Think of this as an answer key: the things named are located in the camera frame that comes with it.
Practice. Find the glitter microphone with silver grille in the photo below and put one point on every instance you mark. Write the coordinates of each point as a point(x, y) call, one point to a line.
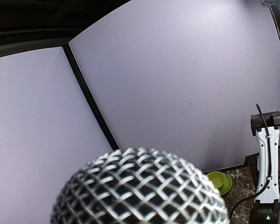
point(139, 186)

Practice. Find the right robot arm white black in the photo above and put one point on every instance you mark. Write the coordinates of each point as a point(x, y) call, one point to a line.
point(266, 199)

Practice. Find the green bowl on saucer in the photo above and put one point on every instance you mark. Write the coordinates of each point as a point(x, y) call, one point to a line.
point(221, 181)

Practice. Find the left black corner post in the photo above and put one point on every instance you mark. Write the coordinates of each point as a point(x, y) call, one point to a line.
point(89, 97)

